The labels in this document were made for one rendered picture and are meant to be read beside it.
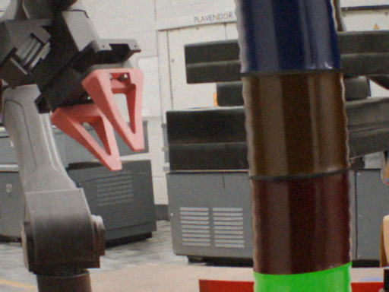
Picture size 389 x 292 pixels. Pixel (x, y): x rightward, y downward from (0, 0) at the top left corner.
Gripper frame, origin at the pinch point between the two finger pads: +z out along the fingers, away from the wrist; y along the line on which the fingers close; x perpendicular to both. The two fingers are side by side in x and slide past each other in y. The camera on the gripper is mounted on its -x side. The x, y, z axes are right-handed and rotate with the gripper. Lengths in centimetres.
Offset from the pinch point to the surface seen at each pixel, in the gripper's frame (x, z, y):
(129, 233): 531, -161, -442
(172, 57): 460, -216, -282
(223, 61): -17.1, 6.8, 23.3
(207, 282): 13.0, 11.7, -8.5
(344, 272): -38, 25, 36
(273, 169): -40, 20, 36
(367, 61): -17.1, 12.6, 32.2
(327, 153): -39, 21, 38
